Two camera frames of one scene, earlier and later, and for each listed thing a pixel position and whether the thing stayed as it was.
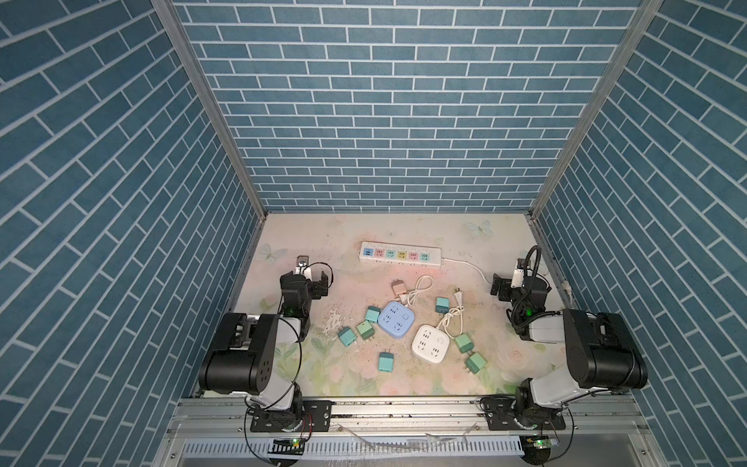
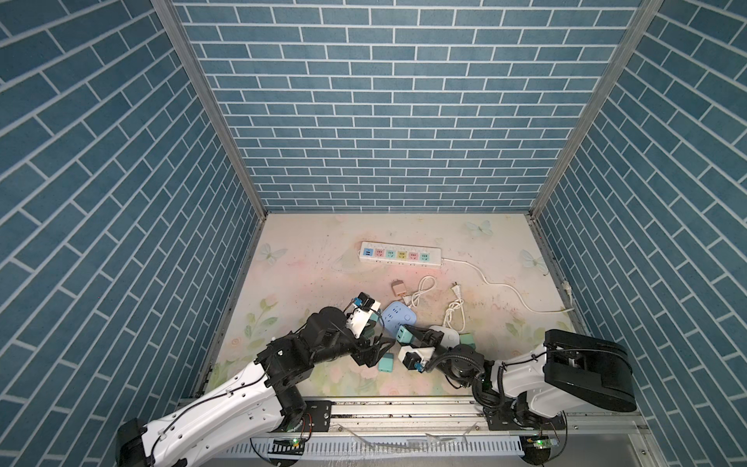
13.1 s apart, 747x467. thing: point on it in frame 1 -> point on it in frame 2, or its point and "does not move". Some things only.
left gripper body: x=312 y=293 -> x=344 y=341
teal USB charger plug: x=386 y=361 does not move
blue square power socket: x=396 y=319 does not move
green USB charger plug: x=463 y=342 does not move
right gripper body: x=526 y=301 -> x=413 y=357
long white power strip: x=403 y=254 does not move
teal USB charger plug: x=442 y=305 -> x=404 y=335
